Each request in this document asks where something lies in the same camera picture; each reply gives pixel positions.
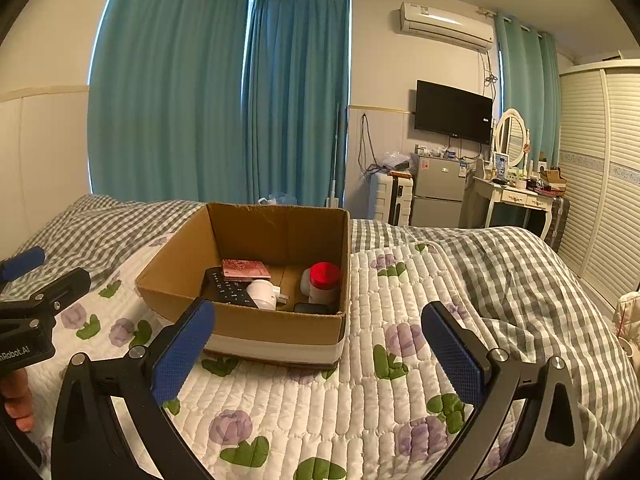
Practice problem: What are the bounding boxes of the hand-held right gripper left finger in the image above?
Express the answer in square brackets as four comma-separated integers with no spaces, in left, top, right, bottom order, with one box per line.
[50,297,217,480]

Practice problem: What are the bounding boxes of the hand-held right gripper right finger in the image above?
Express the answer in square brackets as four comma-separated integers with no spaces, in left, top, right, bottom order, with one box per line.
[421,301,590,480]

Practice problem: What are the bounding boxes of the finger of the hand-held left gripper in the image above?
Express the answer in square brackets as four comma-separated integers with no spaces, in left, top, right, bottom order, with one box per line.
[0,266,93,320]
[0,246,47,284]

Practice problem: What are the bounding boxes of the black remote control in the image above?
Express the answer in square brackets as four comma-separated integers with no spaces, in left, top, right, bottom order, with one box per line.
[202,267,257,307]

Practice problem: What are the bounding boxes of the cardboard box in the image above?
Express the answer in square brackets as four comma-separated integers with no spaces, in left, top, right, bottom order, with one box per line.
[135,202,352,367]

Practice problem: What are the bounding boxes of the red patterned card box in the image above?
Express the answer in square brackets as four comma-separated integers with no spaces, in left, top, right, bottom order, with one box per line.
[221,258,272,281]

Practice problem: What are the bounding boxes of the black power bank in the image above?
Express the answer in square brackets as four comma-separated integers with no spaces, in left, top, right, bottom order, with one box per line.
[293,302,339,316]

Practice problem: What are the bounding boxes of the white bottle with red cap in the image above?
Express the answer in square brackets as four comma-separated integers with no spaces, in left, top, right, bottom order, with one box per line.
[305,262,342,307]

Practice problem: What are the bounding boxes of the person's left hand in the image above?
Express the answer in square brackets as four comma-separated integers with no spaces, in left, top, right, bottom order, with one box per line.
[0,367,38,434]

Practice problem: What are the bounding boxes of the white floral quilted mat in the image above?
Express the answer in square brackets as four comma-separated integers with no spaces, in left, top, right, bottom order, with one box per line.
[27,241,528,480]

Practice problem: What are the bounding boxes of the dark suitcase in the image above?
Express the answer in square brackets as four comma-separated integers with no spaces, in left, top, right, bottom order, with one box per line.
[542,194,572,254]

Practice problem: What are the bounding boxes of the silver small fridge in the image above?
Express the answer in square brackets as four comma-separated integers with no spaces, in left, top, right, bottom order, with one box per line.
[409,153,469,229]

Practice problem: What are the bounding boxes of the white dressing table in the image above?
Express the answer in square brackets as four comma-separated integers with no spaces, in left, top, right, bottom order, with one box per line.
[461,174,559,242]

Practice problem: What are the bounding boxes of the white hard suitcase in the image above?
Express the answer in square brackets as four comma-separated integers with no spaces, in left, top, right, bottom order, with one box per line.
[369,172,417,227]

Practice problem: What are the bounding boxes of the small brown tabletop box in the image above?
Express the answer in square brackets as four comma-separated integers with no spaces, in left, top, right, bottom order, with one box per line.
[538,167,569,187]

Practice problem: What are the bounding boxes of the clear plastic bag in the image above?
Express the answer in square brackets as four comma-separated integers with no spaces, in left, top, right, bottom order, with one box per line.
[375,150,417,177]

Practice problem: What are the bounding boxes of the white louvered wardrobe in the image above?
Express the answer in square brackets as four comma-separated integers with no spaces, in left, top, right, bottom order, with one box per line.
[556,59,640,313]

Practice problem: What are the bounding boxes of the wide teal curtain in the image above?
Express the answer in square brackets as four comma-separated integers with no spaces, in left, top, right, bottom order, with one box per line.
[87,0,252,207]

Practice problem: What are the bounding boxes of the white oval vanity mirror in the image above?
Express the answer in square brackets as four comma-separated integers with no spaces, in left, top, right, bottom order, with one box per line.
[493,108,531,159]

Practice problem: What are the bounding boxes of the white mop pole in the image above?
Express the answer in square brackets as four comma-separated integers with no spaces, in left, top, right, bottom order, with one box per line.
[326,102,344,209]

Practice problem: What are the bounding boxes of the narrow teal curtain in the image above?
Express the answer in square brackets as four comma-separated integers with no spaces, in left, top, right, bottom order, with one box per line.
[495,10,562,172]

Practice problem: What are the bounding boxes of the teal corner curtain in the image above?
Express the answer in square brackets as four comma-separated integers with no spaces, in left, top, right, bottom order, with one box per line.
[244,0,352,209]

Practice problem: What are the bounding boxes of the white air conditioner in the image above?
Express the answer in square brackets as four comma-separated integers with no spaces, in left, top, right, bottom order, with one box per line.
[398,1,496,52]

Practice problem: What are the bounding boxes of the hanging wall cable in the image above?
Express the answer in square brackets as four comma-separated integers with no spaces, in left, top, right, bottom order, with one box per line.
[359,113,382,173]

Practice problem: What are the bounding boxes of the black wall television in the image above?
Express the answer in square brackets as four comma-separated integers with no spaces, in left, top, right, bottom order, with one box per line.
[413,79,494,146]

